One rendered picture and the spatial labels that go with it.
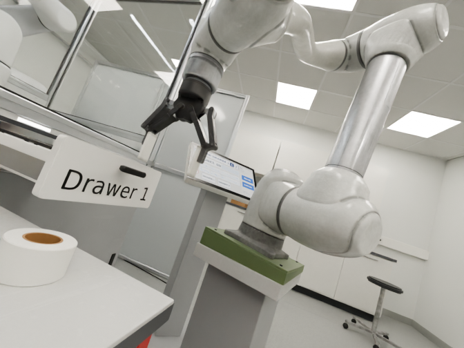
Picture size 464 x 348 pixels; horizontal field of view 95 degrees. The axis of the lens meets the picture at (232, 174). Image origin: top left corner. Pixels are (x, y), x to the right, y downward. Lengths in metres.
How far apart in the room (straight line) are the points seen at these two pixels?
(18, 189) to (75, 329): 0.62
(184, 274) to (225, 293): 0.77
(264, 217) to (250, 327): 0.29
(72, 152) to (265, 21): 0.40
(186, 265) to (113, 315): 1.16
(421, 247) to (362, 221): 4.35
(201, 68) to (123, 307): 0.46
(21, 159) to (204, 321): 0.60
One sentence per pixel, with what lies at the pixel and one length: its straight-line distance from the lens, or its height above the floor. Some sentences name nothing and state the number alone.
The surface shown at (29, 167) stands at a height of 0.85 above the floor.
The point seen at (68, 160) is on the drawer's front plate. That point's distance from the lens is 0.46.
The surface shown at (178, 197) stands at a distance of 2.30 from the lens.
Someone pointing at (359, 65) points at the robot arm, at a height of 1.50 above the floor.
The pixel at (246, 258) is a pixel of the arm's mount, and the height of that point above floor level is 0.78.
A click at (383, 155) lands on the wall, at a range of 4.76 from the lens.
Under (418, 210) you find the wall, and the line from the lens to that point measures 4.86.
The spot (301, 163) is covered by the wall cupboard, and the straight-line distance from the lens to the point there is 3.90.
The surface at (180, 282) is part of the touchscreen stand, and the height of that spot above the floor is 0.36.
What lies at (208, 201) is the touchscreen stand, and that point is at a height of 0.87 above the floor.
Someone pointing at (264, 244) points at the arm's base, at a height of 0.83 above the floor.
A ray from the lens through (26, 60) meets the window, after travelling 0.82.
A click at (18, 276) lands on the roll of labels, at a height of 0.77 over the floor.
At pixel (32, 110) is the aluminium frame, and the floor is 0.97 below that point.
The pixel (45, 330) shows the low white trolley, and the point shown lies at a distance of 0.27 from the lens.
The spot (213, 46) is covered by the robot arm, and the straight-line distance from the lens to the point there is 0.55.
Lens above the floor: 0.91
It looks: 7 degrees up
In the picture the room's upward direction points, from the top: 19 degrees clockwise
